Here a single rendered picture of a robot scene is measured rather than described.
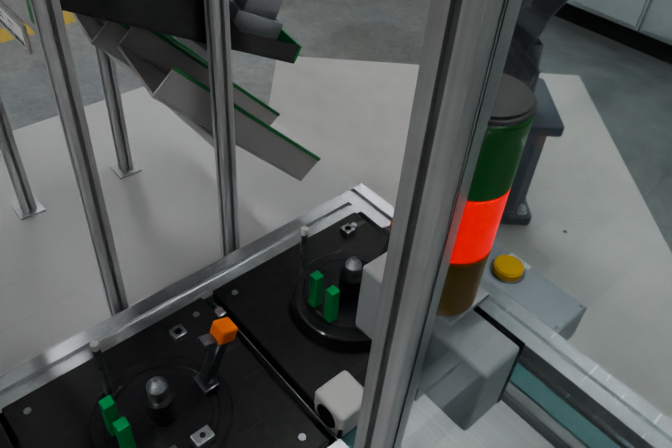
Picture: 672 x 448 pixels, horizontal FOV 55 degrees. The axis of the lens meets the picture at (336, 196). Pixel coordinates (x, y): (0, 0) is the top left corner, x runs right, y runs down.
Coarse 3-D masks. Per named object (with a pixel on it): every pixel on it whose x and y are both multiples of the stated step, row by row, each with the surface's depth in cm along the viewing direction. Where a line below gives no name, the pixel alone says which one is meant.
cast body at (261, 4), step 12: (240, 0) 77; (252, 0) 76; (264, 0) 77; (276, 0) 78; (240, 12) 77; (252, 12) 77; (264, 12) 78; (276, 12) 79; (240, 24) 77; (252, 24) 78; (264, 24) 79; (276, 24) 79; (276, 36) 80
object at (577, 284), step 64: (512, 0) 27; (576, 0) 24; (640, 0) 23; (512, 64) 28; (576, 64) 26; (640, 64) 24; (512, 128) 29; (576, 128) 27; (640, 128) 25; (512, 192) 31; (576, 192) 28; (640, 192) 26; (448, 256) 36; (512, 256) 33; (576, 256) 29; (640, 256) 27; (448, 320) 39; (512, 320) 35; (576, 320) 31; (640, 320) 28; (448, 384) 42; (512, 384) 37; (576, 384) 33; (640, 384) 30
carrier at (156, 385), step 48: (144, 336) 74; (192, 336) 74; (48, 384) 68; (96, 384) 69; (144, 384) 67; (192, 384) 67; (240, 384) 70; (48, 432) 64; (96, 432) 63; (144, 432) 63; (192, 432) 63; (240, 432) 66; (288, 432) 66
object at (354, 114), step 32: (288, 64) 144; (320, 64) 145; (352, 64) 146; (384, 64) 147; (288, 96) 134; (320, 96) 135; (352, 96) 136; (384, 96) 137; (288, 128) 126; (320, 128) 126; (352, 128) 127; (384, 128) 128; (352, 160) 119; (384, 160) 120; (384, 192) 113
